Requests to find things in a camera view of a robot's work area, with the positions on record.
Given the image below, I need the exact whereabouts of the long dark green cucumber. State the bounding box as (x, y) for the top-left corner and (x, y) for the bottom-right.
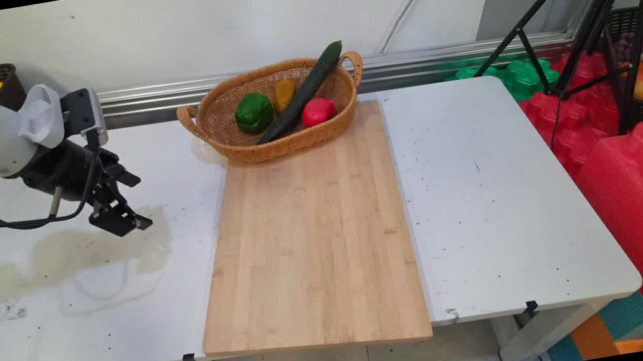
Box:
(244, 40), (356, 147)

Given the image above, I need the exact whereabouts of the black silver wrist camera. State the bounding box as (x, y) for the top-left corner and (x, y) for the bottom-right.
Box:
(59, 85), (110, 152)

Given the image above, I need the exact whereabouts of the oval wicker basket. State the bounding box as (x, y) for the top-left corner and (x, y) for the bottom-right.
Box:
(171, 49), (375, 175)

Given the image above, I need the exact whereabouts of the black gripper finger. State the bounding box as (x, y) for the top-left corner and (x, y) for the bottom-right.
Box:
(85, 181), (155, 242)
(98, 147), (142, 192)

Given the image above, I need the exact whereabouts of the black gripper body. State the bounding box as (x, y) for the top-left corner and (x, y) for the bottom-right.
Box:
(17, 133), (119, 216)

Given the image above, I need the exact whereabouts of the red foam mat pile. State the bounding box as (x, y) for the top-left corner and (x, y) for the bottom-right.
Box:
(511, 46), (630, 182)

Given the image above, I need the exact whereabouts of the aluminium wall rail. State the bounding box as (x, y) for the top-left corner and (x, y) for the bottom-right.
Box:
(95, 24), (581, 132)

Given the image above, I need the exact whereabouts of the green bell pepper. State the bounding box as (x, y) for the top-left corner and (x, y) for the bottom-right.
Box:
(231, 89), (278, 137)

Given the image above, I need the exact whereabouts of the red bell pepper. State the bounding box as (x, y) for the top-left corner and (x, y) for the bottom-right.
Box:
(299, 95), (340, 130)

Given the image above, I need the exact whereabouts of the teal orange foam block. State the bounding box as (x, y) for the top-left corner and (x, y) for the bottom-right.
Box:
(539, 289), (643, 361)

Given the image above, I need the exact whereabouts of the orange yellow pepper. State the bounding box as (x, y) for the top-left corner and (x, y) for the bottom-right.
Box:
(271, 77), (300, 114)

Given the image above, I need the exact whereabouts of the wooden cutting board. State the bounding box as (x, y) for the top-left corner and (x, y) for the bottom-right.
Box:
(171, 96), (435, 361)

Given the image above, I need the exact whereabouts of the green foam mat pile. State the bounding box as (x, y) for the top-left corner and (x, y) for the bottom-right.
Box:
(443, 49), (564, 112)

